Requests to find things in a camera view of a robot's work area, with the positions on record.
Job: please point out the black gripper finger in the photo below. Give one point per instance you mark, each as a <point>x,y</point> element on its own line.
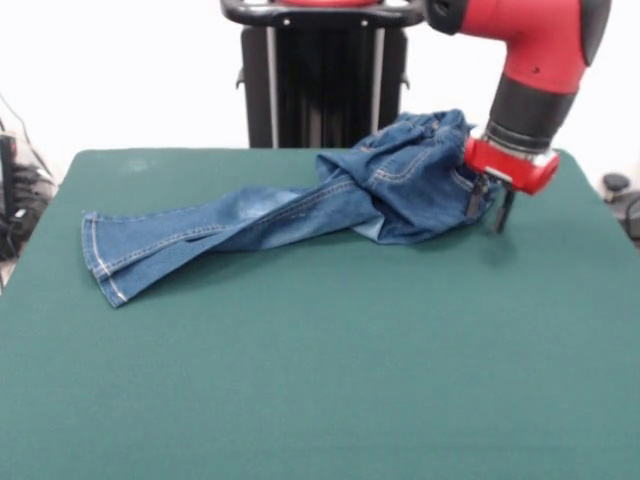
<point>475,200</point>
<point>502,210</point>

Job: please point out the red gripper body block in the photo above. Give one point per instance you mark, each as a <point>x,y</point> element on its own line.
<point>510,165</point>

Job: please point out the blue denim jeans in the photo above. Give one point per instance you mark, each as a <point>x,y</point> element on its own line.
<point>300,215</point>

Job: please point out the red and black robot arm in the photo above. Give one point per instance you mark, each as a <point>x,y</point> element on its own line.
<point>530,65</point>

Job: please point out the black chair base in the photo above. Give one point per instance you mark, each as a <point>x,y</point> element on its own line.
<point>622,197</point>

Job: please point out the dark green table cloth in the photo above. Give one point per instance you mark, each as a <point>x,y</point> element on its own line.
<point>300,375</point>

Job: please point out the black electronics box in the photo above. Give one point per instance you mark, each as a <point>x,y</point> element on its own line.
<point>7,170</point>

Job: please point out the black robot pedestal stand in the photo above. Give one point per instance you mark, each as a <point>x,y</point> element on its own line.
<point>325,75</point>

